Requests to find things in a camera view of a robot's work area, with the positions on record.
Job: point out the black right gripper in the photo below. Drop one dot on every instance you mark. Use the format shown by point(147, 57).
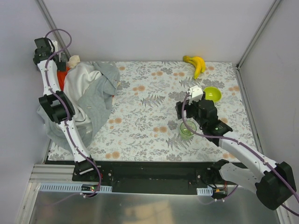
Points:
point(181, 109)

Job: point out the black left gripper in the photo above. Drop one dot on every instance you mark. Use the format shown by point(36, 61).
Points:
point(61, 66)

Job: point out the orange cloth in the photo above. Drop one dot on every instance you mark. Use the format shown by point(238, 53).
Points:
point(61, 75)

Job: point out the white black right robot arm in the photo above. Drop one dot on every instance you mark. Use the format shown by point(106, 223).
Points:
point(272, 182)

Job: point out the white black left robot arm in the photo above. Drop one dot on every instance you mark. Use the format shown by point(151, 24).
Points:
point(56, 104)

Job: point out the beige cloth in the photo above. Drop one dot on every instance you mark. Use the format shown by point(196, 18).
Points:
point(73, 61)

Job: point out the green translucent plastic cup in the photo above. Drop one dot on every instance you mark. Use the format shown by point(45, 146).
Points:
point(186, 133)

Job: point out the lime green bowl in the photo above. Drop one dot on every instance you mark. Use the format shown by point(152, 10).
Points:
point(213, 94)

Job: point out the floral patterned table mat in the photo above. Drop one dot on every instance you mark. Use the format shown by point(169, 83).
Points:
point(143, 124)

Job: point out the yellow banana bunch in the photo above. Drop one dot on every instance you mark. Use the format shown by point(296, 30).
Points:
point(198, 63)

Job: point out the grey white sweatshirt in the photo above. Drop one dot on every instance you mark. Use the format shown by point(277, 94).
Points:
point(90, 86)

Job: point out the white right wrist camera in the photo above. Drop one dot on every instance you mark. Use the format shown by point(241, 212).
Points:
point(195, 92)

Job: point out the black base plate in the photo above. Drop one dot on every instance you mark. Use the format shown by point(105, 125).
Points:
point(172, 178)

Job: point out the white right cable duct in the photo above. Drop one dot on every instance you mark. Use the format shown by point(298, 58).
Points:
point(204, 191)

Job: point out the white cable duct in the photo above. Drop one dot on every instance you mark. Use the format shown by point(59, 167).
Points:
point(204, 191)
point(68, 187)

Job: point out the white left cable duct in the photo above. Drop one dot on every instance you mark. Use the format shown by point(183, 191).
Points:
point(68, 187)

